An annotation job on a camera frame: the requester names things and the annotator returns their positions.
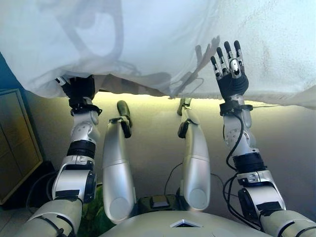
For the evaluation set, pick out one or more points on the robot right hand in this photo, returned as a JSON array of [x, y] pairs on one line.
[[234, 84]]

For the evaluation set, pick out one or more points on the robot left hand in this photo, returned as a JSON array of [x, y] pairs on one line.
[[80, 87]]

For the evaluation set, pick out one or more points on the white duvet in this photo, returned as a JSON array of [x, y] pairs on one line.
[[61, 44]]

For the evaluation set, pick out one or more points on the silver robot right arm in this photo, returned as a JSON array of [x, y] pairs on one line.
[[261, 187]]

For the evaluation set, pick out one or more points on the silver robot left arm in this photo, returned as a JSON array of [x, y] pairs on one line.
[[74, 177]]

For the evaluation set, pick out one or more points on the wooden nightstand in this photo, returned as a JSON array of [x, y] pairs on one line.
[[17, 148]]

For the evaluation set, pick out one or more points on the silver robot right leg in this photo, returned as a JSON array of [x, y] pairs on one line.
[[196, 168]]

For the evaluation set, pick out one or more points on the silver robot leg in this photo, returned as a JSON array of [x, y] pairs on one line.
[[117, 177], [196, 168]]

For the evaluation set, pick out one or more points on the silver robot left leg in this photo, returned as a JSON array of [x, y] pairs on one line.
[[117, 177]]

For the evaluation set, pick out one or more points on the green leafy plant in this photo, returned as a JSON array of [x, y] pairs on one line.
[[95, 209]]

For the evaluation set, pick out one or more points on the silver robot torso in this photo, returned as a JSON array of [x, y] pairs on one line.
[[177, 227]]

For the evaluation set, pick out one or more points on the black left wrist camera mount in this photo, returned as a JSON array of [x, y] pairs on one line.
[[85, 107]]

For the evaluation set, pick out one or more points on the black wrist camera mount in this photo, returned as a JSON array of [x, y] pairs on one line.
[[232, 108], [85, 107]]

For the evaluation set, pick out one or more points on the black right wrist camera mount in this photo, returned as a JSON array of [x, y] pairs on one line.
[[232, 108]]

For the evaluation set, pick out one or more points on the brown upholstered bed frame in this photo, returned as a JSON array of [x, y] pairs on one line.
[[133, 86]]

